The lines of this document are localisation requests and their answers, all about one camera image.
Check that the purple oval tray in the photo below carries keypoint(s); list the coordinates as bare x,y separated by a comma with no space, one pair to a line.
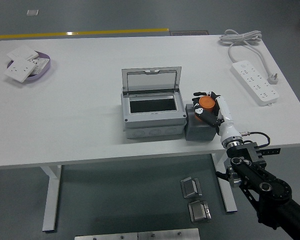
45,68

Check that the black table control panel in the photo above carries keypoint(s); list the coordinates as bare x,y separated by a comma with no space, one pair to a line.
273,151

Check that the yellow floor tape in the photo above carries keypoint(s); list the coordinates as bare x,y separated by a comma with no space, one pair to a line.
90,32

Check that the white table leg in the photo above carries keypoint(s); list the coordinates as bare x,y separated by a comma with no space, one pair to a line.
51,200
227,195

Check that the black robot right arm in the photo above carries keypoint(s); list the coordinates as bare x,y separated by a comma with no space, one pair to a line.
275,187

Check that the grey cube with round hole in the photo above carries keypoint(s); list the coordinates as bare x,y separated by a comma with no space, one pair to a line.
197,130

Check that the white power strip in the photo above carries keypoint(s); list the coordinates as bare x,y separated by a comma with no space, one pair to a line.
252,80

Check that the plain white switch panel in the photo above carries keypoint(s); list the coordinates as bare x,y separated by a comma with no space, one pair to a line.
21,52

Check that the large white socket panel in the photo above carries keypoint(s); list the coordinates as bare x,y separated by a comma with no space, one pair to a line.
18,70

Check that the small clear floor plate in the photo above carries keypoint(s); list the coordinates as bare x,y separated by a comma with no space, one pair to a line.
32,12

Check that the orange cylinder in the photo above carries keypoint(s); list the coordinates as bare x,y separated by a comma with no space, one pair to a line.
207,103

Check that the open metal block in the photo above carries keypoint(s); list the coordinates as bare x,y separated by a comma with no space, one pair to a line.
191,187

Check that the grey electrical box clear lid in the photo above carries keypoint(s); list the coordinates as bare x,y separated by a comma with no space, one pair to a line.
152,122

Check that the small printed socket panel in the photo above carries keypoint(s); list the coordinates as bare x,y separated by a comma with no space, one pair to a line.
40,63

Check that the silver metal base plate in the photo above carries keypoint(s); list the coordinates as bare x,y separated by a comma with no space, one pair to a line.
137,235

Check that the closed metal block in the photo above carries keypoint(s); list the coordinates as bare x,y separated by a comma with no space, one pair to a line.
199,212

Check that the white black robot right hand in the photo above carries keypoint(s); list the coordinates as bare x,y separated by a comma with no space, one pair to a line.
225,117

